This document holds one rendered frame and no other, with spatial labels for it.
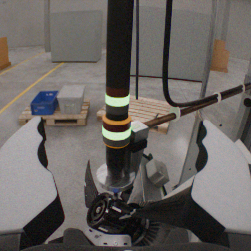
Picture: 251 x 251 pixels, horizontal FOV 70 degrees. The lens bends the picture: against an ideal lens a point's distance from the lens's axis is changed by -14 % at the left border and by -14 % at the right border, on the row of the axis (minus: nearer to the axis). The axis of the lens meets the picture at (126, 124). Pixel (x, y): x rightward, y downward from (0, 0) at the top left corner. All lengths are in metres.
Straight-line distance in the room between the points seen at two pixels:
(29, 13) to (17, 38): 1.95
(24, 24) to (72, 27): 7.13
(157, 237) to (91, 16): 7.23
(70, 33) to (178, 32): 3.83
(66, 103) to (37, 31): 10.84
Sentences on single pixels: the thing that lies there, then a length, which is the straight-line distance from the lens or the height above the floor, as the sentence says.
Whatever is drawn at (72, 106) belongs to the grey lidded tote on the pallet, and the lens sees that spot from 3.41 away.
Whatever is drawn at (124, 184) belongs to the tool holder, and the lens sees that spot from 0.35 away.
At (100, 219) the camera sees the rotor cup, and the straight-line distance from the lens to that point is 0.57.
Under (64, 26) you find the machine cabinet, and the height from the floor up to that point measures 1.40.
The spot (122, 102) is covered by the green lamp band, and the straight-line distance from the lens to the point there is 0.28.
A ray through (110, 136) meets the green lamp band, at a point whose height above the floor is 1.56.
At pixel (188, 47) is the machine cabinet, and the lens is 5.99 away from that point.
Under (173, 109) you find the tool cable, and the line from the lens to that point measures 0.40.
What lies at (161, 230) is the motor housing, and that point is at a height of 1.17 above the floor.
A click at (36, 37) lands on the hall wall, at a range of 14.02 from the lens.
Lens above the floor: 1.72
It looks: 30 degrees down
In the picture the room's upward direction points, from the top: 3 degrees clockwise
